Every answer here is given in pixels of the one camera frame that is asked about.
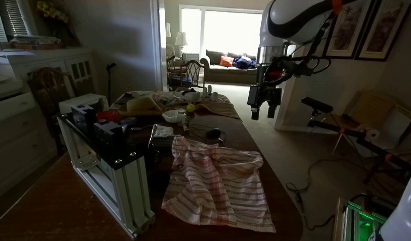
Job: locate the white table lamp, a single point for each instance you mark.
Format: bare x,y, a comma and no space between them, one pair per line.
180,38

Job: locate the window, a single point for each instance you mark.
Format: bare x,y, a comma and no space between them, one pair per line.
225,30

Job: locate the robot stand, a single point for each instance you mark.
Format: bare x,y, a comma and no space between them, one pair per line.
357,221

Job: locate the yellow flowers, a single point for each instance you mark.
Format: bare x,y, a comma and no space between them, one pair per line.
51,10

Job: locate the red bowl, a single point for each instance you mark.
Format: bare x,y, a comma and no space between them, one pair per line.
107,116

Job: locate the red striped white towel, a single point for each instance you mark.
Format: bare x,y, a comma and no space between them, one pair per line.
215,184

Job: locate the white bowl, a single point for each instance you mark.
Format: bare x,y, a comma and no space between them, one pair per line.
172,115

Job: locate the yellow ball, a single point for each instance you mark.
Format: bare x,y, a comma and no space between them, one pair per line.
190,108

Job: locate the pair of wooden chairs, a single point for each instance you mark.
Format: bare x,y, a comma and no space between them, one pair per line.
187,72

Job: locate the framed picture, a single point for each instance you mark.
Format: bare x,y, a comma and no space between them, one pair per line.
347,30
383,33

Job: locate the tissue box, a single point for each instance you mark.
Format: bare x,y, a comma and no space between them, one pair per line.
162,139

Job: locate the stack of books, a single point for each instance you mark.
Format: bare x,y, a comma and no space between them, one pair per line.
34,42

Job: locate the aluminium frame with black top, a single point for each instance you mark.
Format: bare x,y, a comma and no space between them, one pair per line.
108,157

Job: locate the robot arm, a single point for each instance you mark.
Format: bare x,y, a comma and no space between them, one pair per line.
292,16

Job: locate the white cabinet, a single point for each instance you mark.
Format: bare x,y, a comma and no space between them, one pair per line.
18,127

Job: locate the straw hat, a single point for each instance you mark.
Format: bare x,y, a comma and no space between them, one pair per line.
142,105

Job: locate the stack of cardboard sheets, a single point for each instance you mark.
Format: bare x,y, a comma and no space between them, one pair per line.
383,117

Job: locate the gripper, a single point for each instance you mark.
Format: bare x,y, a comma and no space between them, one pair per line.
264,93

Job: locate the white appliance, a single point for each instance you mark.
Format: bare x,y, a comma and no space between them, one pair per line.
81,101

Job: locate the blue cloth heap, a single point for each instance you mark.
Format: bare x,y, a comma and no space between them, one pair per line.
244,63

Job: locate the brown cloth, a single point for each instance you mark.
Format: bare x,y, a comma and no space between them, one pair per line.
219,109

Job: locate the dark wooden chair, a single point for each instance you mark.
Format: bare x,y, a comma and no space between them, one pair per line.
48,90

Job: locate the white paper roll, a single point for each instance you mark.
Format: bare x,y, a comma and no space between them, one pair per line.
372,134

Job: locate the orange cushion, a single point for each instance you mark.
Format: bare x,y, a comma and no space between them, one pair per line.
226,61

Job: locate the black walking cane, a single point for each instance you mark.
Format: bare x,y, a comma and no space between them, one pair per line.
110,67

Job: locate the window blinds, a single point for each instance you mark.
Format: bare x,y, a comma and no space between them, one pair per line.
11,18

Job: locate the camera on tripod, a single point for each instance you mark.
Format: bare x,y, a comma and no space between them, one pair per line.
317,104

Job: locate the black round object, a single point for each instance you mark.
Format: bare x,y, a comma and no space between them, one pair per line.
213,133

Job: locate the grey sofa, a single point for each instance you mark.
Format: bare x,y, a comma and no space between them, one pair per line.
222,72

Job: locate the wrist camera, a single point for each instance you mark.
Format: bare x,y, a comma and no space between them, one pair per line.
282,69

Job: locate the small glass jar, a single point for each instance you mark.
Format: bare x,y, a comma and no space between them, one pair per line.
181,117

